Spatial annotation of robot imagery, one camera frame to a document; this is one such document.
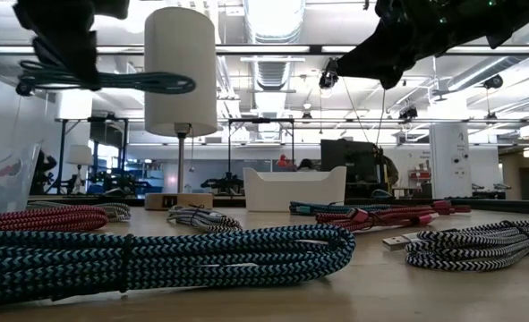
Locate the white plastic bin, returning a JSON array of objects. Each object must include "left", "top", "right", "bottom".
[{"left": 243, "top": 165, "right": 348, "bottom": 213}]

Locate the clear plastic bin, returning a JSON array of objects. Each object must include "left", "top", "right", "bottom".
[{"left": 0, "top": 141, "right": 43, "bottom": 216}]

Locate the person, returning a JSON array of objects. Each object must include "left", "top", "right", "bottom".
[{"left": 296, "top": 157, "right": 319, "bottom": 174}]

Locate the black hanging camera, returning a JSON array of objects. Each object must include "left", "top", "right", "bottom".
[
  {"left": 14, "top": 78, "right": 36, "bottom": 97},
  {"left": 318, "top": 56, "right": 340, "bottom": 91},
  {"left": 482, "top": 73, "right": 506, "bottom": 90},
  {"left": 397, "top": 105, "right": 420, "bottom": 122}
]

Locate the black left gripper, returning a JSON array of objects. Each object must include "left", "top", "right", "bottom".
[{"left": 12, "top": 0, "right": 131, "bottom": 91}]

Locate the black metal frame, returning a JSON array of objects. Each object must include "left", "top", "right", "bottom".
[{"left": 54, "top": 115, "right": 131, "bottom": 196}]

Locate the black monitor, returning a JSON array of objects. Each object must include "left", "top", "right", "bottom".
[{"left": 320, "top": 138, "right": 400, "bottom": 200}]

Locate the blue black braided USB cable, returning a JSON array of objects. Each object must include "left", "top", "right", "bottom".
[{"left": 0, "top": 223, "right": 357, "bottom": 308}]

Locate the white column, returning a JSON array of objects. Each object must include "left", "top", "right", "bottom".
[{"left": 428, "top": 123, "right": 474, "bottom": 200}]

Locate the black overhead frame beam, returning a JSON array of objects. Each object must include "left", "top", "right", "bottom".
[{"left": 0, "top": 43, "right": 529, "bottom": 57}]

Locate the white background lamp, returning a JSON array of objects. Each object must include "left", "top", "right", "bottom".
[{"left": 64, "top": 143, "right": 95, "bottom": 195}]

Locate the silver ceiling duct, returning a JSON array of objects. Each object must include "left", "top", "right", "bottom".
[{"left": 243, "top": 0, "right": 307, "bottom": 144}]

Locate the red white braided USB cable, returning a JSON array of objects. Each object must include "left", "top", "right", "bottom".
[{"left": 0, "top": 204, "right": 109, "bottom": 233}]

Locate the thin hanging cord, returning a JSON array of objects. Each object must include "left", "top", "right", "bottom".
[{"left": 374, "top": 87, "right": 388, "bottom": 149}]

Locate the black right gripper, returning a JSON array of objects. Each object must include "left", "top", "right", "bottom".
[{"left": 334, "top": 0, "right": 491, "bottom": 90}]

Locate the black white braided USB cable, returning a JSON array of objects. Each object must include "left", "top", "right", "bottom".
[
  {"left": 381, "top": 217, "right": 529, "bottom": 273},
  {"left": 25, "top": 200, "right": 132, "bottom": 224},
  {"left": 166, "top": 204, "right": 243, "bottom": 233}
]

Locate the white shade table lamp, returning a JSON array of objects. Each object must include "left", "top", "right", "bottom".
[{"left": 143, "top": 5, "right": 219, "bottom": 212}]

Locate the teal braided USB cable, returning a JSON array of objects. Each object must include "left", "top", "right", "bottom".
[
  {"left": 17, "top": 59, "right": 198, "bottom": 96},
  {"left": 289, "top": 200, "right": 393, "bottom": 216}
]

